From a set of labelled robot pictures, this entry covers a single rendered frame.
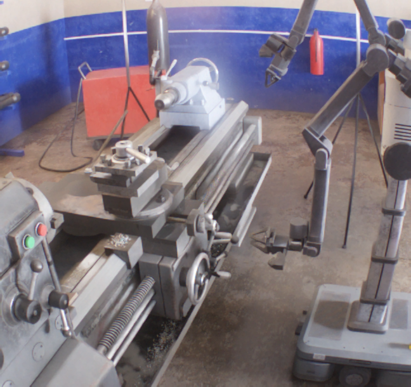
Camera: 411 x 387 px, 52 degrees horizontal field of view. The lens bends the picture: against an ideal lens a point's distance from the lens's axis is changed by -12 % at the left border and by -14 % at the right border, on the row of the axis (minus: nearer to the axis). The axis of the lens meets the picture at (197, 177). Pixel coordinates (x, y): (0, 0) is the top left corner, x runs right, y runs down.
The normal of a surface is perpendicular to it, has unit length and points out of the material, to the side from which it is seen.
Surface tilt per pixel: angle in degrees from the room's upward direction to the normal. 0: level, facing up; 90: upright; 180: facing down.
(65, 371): 32
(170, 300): 90
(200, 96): 90
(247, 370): 0
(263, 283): 0
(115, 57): 90
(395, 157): 90
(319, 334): 0
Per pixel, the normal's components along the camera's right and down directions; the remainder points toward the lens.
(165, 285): -0.32, 0.43
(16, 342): 0.95, 0.10
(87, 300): 0.51, -0.68
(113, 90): 0.02, 0.44
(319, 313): -0.05, -0.90
